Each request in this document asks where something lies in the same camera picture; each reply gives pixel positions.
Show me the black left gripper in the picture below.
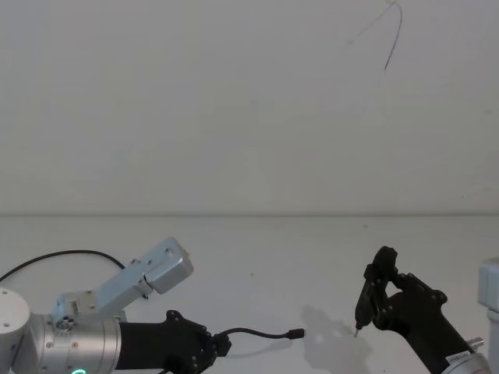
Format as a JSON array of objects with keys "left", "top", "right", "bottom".
[{"left": 116, "top": 309, "right": 232, "bottom": 374}]

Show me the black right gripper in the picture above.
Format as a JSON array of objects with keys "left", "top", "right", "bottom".
[{"left": 354, "top": 245, "right": 475, "bottom": 372}]

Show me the white table cloth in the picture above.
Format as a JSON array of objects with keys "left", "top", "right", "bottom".
[{"left": 0, "top": 213, "right": 499, "bottom": 374}]

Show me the thin dark cable with plug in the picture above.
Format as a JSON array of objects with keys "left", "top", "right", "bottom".
[{"left": 212, "top": 327, "right": 306, "bottom": 348}]

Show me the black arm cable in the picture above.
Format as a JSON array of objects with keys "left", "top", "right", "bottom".
[{"left": 0, "top": 250, "right": 127, "bottom": 283}]

